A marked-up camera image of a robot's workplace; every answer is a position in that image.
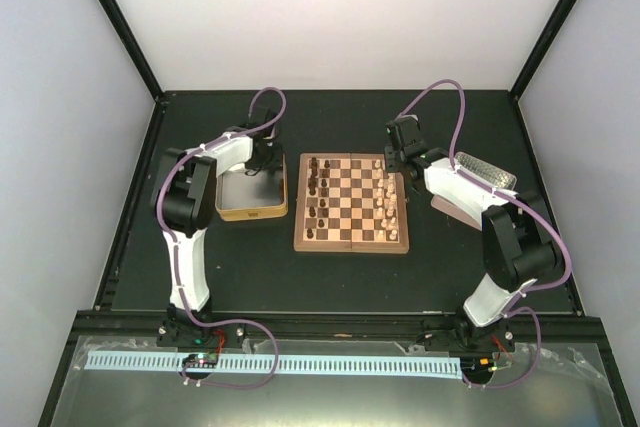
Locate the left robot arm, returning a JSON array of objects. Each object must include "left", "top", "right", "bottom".
[{"left": 151, "top": 107, "right": 287, "bottom": 346}]

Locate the black frame post left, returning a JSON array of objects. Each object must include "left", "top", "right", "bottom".
[{"left": 98, "top": 0, "right": 163, "bottom": 100}]

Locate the black frame post right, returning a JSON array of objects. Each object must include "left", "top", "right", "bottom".
[{"left": 510, "top": 0, "right": 578, "bottom": 100}]

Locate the white slotted cable duct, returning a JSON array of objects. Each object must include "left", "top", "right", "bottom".
[{"left": 84, "top": 351, "right": 463, "bottom": 380}]

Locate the yellow metal tin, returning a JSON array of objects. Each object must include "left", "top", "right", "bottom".
[{"left": 215, "top": 154, "right": 288, "bottom": 222}]

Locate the wooden chess board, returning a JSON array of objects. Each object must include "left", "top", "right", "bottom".
[{"left": 293, "top": 153, "right": 410, "bottom": 255}]

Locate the controller board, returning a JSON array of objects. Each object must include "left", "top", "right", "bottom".
[
  {"left": 182, "top": 353, "right": 219, "bottom": 368},
  {"left": 460, "top": 357, "right": 501, "bottom": 372}
]

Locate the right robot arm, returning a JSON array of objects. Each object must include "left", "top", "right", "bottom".
[{"left": 384, "top": 116, "right": 564, "bottom": 350}]

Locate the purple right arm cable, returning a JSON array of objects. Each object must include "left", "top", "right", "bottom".
[{"left": 399, "top": 79, "right": 572, "bottom": 391}]

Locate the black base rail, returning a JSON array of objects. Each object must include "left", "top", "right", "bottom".
[{"left": 74, "top": 310, "right": 606, "bottom": 348}]

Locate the white queen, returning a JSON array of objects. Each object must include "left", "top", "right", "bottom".
[{"left": 388, "top": 194, "right": 397, "bottom": 210}]

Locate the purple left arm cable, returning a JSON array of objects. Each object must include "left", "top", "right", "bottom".
[{"left": 155, "top": 87, "right": 289, "bottom": 391}]

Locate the black frame post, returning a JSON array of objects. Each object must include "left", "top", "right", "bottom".
[
  {"left": 98, "top": 0, "right": 163, "bottom": 100},
  {"left": 510, "top": 0, "right": 578, "bottom": 100}
]

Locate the right controller board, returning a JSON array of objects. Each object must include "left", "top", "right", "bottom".
[{"left": 460, "top": 357, "right": 501, "bottom": 372}]

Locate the dark king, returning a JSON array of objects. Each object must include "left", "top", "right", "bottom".
[{"left": 308, "top": 179, "right": 317, "bottom": 196}]

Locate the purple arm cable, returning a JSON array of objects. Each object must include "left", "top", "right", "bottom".
[
  {"left": 399, "top": 79, "right": 572, "bottom": 391},
  {"left": 155, "top": 87, "right": 289, "bottom": 391}
]

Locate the left controller board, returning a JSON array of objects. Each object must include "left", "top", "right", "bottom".
[{"left": 182, "top": 353, "right": 219, "bottom": 368}]

